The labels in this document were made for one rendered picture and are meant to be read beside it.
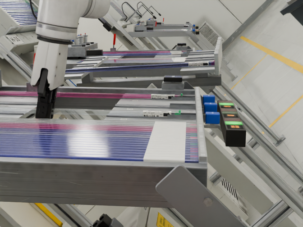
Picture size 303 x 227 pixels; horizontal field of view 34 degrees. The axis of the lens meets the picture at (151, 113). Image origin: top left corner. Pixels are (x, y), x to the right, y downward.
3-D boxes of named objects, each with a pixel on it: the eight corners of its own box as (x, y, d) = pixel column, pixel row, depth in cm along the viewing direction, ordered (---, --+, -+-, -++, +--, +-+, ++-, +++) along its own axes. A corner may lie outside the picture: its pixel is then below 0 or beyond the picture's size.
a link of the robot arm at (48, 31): (44, 20, 109) (42, 34, 110) (31, 21, 101) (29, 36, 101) (81, 27, 109) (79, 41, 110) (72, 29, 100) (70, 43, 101)
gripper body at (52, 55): (45, 30, 110) (38, 80, 113) (30, 32, 100) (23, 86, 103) (78, 36, 110) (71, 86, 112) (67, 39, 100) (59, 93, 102)
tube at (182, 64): (215, 64, 150) (215, 61, 150) (215, 65, 149) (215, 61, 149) (55, 73, 159) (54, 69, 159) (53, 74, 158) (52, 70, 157)
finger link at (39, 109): (39, 88, 107) (35, 118, 108) (35, 90, 104) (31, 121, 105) (54, 90, 107) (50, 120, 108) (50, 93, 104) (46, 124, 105)
